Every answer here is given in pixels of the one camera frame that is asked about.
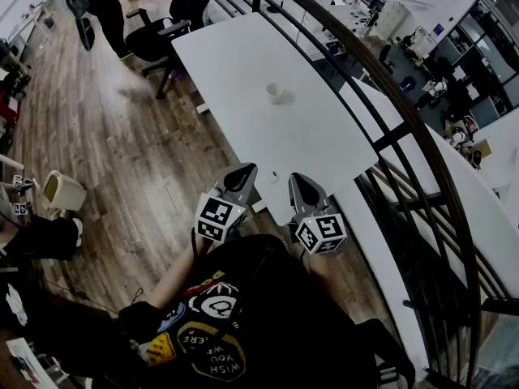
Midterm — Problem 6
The red stool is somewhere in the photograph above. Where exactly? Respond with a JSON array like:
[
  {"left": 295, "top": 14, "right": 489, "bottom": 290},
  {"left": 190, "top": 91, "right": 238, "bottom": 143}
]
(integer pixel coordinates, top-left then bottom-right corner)
[{"left": 0, "top": 89, "right": 22, "bottom": 127}]

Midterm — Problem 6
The person's left forearm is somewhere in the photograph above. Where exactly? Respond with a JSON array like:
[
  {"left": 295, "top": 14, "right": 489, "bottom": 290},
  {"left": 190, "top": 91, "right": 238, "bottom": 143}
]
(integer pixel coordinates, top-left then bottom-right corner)
[{"left": 146, "top": 237, "right": 216, "bottom": 310}]

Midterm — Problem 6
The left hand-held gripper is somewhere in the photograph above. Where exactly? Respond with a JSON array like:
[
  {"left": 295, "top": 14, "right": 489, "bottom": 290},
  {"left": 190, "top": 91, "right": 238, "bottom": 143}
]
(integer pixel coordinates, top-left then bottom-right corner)
[{"left": 194, "top": 161, "right": 260, "bottom": 245}]

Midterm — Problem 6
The white rectangular table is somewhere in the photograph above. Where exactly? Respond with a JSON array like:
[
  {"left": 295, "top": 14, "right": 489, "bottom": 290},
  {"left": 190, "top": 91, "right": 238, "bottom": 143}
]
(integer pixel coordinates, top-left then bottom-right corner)
[{"left": 202, "top": 0, "right": 519, "bottom": 389}]

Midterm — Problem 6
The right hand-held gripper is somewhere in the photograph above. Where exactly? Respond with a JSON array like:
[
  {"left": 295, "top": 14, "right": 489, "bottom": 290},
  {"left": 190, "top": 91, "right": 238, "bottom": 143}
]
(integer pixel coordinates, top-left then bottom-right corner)
[{"left": 287, "top": 172, "right": 349, "bottom": 256}]

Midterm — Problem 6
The person's black printed shirt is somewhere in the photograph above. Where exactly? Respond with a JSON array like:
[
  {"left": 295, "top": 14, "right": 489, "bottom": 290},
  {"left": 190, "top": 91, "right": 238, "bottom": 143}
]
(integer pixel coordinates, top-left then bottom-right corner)
[{"left": 117, "top": 233, "right": 417, "bottom": 389}]

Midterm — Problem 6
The white cup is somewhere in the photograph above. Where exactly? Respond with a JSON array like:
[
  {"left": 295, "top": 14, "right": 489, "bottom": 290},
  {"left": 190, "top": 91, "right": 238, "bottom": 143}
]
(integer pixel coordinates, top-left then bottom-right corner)
[{"left": 265, "top": 82, "right": 286, "bottom": 105}]

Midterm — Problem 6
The beige plastic bin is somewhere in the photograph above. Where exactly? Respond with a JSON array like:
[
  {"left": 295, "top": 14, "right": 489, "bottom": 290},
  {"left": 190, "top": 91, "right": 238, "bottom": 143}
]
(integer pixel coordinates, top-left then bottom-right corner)
[{"left": 41, "top": 169, "right": 88, "bottom": 212}]

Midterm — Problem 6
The person's right forearm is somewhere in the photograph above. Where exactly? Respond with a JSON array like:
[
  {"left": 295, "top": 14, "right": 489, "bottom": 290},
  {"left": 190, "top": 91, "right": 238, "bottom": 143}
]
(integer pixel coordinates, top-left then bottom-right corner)
[{"left": 302, "top": 251, "right": 340, "bottom": 283}]

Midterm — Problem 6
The black office chair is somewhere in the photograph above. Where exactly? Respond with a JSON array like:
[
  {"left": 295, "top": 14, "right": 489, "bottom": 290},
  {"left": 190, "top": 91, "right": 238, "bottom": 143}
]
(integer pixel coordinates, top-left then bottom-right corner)
[{"left": 125, "top": 0, "right": 226, "bottom": 100}]

